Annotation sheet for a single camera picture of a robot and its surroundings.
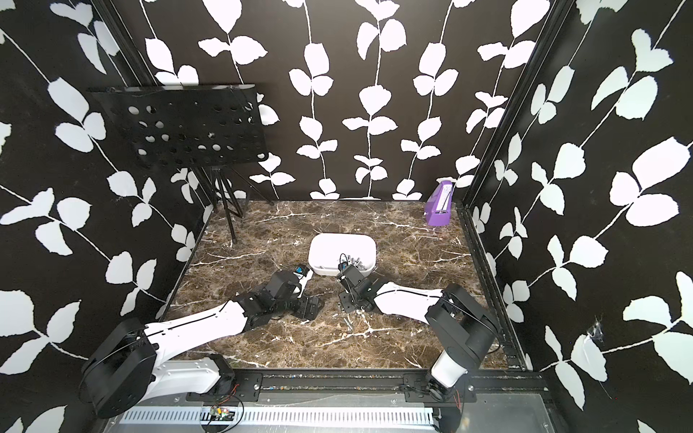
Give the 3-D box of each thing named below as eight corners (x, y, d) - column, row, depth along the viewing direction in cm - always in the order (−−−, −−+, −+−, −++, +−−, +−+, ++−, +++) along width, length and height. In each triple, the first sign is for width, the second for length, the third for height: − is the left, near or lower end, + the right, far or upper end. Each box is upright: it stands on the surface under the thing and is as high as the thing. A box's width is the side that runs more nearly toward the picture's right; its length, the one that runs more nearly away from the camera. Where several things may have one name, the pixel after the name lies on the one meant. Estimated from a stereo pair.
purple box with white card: (427, 225, 115) (438, 195, 101) (423, 209, 122) (433, 178, 107) (447, 226, 115) (460, 195, 101) (442, 209, 122) (454, 178, 107)
